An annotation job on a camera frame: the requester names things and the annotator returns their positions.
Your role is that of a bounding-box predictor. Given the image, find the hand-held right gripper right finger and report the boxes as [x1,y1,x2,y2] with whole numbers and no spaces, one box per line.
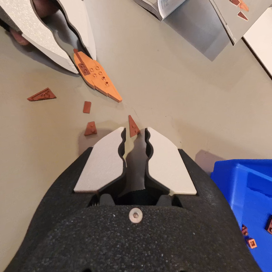
[144,127,197,196]

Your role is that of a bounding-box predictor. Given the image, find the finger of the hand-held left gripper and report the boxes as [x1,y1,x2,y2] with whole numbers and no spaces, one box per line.
[56,0,97,61]
[0,0,79,75]

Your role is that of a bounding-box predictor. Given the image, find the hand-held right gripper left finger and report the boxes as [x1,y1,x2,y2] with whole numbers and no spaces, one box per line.
[74,127,127,194]

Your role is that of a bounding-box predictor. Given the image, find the orange brick ship hull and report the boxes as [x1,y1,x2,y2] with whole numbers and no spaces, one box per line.
[73,48,123,103]

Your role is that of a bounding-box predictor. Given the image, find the dark red long wedge plate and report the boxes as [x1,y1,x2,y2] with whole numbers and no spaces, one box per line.
[128,115,141,138]

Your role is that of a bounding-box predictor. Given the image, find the dark red triangular wedge plate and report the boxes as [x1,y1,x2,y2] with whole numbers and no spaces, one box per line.
[27,88,57,102]

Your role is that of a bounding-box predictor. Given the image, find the blue plastic bin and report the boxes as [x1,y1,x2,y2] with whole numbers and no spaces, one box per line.
[210,159,272,272]

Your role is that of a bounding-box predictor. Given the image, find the person's left hand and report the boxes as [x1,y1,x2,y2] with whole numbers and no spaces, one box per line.
[10,29,29,45]

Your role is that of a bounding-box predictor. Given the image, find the small dark red wedge plate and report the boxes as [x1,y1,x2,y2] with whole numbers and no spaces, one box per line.
[84,122,98,136]

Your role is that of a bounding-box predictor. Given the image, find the grey instruction booklet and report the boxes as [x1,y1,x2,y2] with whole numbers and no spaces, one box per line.
[133,0,272,62]

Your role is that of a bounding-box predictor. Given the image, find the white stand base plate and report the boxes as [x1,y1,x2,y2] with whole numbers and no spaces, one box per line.
[242,7,272,80]

